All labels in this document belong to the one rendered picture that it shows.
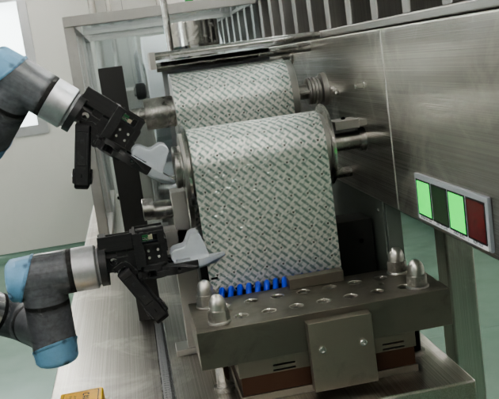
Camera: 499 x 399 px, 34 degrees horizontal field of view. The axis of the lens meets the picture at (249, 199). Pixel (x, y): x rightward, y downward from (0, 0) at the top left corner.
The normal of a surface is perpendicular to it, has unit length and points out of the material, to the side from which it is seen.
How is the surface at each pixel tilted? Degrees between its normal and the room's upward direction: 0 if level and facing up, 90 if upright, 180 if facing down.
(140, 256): 90
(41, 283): 90
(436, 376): 0
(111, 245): 90
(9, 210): 90
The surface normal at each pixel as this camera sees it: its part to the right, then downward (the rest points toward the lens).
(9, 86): -0.04, 0.45
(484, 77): -0.98, 0.16
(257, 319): -0.14, -0.97
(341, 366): 0.15, 0.15
